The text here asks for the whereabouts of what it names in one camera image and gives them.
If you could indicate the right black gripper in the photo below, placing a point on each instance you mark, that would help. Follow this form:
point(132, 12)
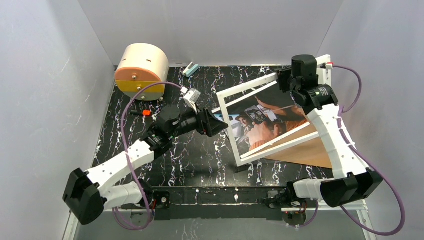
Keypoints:
point(284, 79)

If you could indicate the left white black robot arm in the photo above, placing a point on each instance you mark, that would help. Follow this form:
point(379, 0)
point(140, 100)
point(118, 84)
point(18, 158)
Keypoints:
point(89, 193)

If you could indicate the round cream drawer box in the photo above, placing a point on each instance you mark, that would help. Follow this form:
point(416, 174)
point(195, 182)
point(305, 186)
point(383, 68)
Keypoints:
point(142, 64)

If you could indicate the brown cardboard backing board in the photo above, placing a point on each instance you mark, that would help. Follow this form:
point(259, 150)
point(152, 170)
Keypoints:
point(289, 149)

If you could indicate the white wooden picture frame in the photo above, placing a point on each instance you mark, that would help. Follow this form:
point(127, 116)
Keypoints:
point(227, 95)

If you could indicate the printed photo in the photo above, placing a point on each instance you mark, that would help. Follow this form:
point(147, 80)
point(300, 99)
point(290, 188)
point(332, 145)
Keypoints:
point(262, 117)

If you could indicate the black orange marker pen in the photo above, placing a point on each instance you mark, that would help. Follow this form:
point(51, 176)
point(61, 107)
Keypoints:
point(141, 113)

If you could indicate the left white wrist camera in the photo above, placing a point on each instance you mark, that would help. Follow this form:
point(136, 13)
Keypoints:
point(191, 96)

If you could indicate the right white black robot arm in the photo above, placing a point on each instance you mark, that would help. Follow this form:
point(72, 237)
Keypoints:
point(353, 180)

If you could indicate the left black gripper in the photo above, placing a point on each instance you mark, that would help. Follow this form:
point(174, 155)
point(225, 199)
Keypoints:
point(203, 120)

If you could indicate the small light blue clip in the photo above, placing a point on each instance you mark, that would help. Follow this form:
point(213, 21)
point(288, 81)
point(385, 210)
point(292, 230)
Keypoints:
point(190, 69)

